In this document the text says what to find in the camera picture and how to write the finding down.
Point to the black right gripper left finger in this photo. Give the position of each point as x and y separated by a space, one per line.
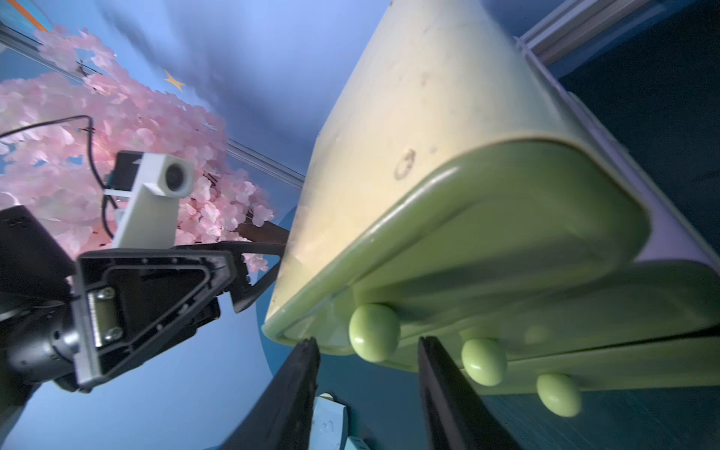
282 417

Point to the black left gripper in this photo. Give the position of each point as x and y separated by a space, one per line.
134 304

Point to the yellow green drawer cabinet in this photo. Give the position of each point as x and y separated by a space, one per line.
457 191

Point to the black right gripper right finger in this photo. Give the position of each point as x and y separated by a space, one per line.
455 416

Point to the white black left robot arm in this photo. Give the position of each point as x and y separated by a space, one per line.
37 287

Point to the pink cherry blossom tree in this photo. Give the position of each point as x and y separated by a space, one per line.
61 133

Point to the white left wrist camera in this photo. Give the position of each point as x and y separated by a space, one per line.
153 185

